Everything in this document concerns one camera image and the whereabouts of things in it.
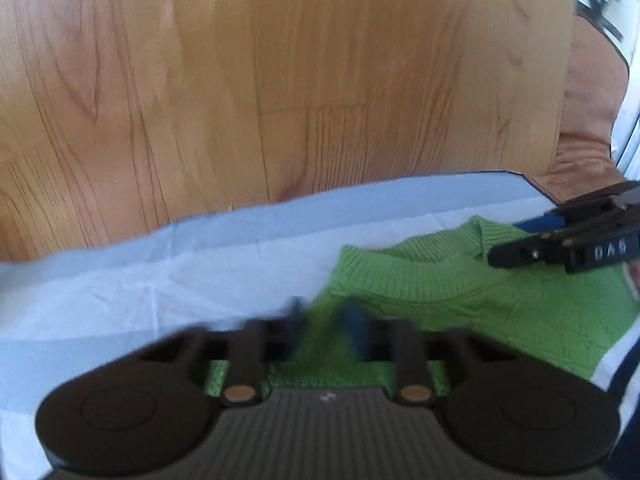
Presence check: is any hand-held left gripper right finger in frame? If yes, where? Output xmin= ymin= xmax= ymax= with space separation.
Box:
xmin=340 ymin=299 xmax=501 ymax=408

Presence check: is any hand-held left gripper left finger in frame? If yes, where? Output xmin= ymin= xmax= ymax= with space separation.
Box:
xmin=137 ymin=297 xmax=309 ymax=406

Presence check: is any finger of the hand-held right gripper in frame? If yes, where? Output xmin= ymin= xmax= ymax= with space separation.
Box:
xmin=515 ymin=196 xmax=621 ymax=236
xmin=487 ymin=229 xmax=572 ymax=271

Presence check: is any green striped knit sweater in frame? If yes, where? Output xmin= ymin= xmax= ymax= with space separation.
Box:
xmin=202 ymin=215 xmax=640 ymax=411

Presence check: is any brown floor mat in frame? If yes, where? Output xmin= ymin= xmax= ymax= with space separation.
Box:
xmin=532 ymin=12 xmax=632 ymax=206

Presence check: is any light blue striped tablecloth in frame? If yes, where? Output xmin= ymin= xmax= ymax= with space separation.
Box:
xmin=0 ymin=170 xmax=566 ymax=480

